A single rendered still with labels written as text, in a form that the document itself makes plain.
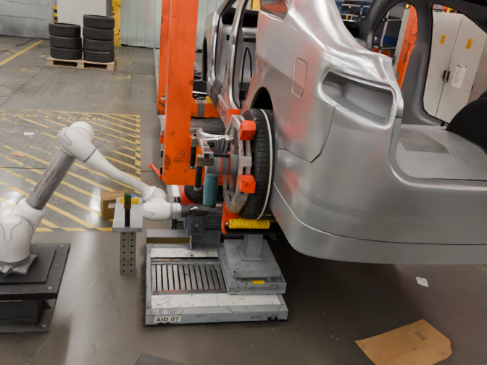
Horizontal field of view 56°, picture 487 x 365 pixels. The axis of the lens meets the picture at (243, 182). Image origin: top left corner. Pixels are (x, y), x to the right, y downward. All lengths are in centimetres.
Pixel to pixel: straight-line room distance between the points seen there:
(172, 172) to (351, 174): 166
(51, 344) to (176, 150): 138
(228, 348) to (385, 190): 131
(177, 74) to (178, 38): 22
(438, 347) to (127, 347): 176
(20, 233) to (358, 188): 171
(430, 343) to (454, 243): 106
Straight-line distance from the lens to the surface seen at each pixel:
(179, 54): 299
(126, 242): 307
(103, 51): 1087
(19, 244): 265
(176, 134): 309
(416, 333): 310
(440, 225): 200
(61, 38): 1091
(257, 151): 245
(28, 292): 258
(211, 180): 284
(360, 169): 178
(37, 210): 278
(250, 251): 297
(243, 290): 287
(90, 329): 277
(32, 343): 274
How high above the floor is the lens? 176
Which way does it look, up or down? 22 degrees down
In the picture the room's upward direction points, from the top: 7 degrees clockwise
